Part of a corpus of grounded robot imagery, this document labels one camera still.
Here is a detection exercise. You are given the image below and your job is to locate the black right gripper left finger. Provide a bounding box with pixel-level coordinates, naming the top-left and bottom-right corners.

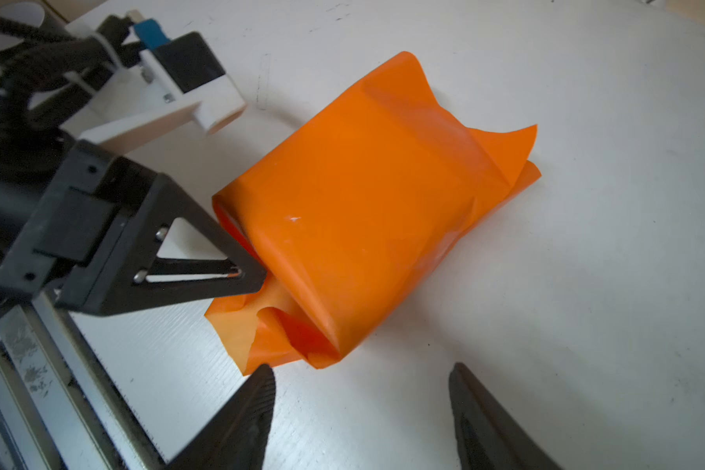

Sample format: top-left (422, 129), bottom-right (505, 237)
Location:
top-left (166, 364), bottom-right (276, 470)

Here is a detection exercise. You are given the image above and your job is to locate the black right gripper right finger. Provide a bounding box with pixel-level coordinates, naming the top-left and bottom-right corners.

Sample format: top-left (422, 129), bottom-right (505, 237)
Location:
top-left (448, 362), bottom-right (560, 470)

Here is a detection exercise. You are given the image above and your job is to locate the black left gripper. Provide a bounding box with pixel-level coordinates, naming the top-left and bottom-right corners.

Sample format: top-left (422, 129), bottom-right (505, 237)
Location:
top-left (0, 141), bottom-right (268, 316)

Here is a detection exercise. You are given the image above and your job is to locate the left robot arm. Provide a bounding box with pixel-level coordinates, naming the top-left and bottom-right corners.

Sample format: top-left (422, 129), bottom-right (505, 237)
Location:
top-left (0, 16), bottom-right (266, 317)

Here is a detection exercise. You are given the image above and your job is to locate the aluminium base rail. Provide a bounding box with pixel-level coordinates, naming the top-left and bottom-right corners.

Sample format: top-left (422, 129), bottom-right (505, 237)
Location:
top-left (0, 294), bottom-right (166, 469)

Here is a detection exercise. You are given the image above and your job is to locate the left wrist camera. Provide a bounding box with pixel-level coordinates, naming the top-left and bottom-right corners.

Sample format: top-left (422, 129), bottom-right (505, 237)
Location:
top-left (72, 10), bottom-right (247, 154)

